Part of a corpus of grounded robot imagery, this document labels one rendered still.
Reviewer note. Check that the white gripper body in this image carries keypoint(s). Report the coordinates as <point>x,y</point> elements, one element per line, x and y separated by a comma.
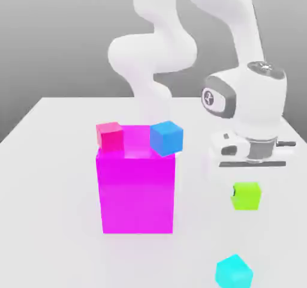
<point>251,164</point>

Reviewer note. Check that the small green cube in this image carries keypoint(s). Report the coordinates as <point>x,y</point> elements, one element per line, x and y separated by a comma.
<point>248,196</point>

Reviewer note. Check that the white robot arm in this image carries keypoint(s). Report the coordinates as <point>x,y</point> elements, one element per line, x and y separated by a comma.
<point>153,52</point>

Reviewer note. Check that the small blue cube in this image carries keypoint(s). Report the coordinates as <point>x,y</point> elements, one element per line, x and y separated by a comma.
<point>166,138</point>

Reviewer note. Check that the small cyan cube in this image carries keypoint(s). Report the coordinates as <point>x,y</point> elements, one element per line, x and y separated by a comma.
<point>233,272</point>

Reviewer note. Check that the small red cube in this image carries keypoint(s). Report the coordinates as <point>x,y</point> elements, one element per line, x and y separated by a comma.
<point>110,136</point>

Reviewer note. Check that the large magenta box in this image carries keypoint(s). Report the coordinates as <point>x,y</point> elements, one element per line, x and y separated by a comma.
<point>136,192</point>

